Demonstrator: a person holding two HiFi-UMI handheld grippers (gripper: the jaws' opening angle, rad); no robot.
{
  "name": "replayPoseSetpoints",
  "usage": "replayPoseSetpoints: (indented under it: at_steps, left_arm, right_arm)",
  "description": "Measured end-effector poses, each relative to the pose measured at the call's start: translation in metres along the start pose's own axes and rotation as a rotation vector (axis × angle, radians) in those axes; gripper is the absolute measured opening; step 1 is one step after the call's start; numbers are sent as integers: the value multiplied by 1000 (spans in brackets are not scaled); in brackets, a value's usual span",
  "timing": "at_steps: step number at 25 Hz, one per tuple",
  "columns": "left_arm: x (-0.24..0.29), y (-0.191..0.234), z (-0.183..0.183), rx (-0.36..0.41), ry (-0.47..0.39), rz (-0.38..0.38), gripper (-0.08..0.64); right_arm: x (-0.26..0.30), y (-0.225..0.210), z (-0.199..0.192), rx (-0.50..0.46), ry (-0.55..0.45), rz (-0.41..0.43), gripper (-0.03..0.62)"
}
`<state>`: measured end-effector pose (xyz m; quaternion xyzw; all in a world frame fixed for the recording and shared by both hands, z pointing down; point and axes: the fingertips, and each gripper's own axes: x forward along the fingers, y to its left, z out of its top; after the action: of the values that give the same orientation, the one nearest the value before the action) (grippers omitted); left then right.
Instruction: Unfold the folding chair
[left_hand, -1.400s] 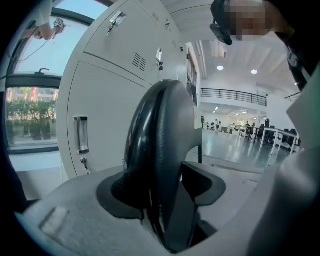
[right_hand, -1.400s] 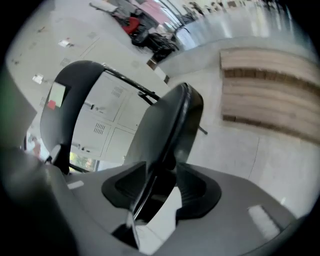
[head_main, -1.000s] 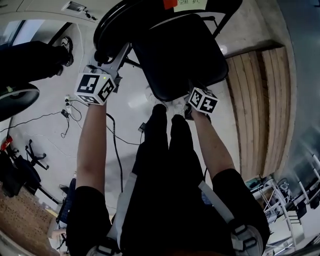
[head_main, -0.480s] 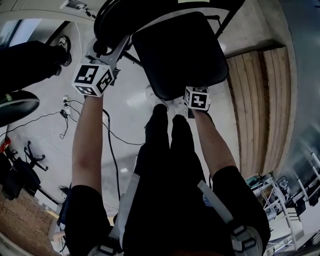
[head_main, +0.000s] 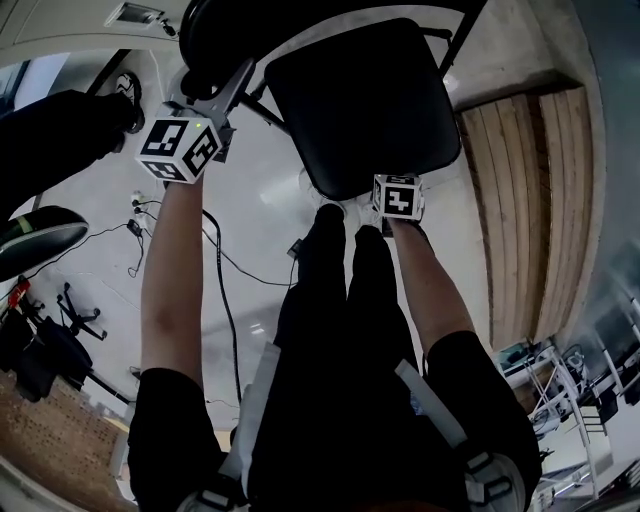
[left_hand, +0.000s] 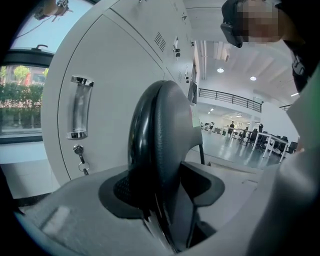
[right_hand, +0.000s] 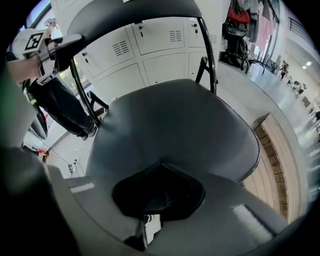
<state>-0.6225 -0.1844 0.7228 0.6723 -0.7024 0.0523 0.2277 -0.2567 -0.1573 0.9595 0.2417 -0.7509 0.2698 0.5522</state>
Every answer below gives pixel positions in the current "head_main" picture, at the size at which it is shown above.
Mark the person's white shoe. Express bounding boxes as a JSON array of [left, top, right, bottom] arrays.
[[349, 193, 387, 229], [298, 166, 347, 217]]

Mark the white harness strap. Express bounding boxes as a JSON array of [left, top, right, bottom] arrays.
[[393, 358, 470, 451], [217, 341, 282, 484]]

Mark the person's black clothing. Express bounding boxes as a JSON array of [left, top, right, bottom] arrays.
[[126, 203, 545, 512]]

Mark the person's right forearm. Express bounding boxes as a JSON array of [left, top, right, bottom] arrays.
[[385, 216, 479, 354]]

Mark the black office chair seat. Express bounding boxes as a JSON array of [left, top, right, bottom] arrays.
[[0, 206, 90, 282]]

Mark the white metal rack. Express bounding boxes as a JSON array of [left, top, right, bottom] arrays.
[[497, 299, 640, 501]]

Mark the thin black cable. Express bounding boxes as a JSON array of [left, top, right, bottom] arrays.
[[126, 198, 304, 289]]

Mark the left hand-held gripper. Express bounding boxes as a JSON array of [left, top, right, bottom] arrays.
[[134, 58, 257, 186]]

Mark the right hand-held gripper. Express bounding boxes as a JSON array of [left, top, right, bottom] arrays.
[[371, 172, 427, 222]]

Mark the grey vent grille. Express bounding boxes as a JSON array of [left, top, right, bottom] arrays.
[[103, 1, 162, 27]]

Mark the black office chair base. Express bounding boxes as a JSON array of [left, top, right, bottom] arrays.
[[55, 281, 110, 342]]

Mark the black bag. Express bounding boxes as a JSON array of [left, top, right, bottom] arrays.
[[0, 310, 95, 404]]

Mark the person's white right shoe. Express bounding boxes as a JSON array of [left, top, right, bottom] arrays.
[[349, 193, 387, 229]]

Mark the black folding chair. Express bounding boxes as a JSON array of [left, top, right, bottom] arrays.
[[178, 0, 489, 201]]

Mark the person's left forearm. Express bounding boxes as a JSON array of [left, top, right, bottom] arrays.
[[140, 174, 207, 384]]

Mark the person's white left shoe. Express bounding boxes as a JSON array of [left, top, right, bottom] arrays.
[[298, 166, 347, 217]]

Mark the wooden plank platform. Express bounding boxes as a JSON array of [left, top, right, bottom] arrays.
[[457, 85, 597, 352]]

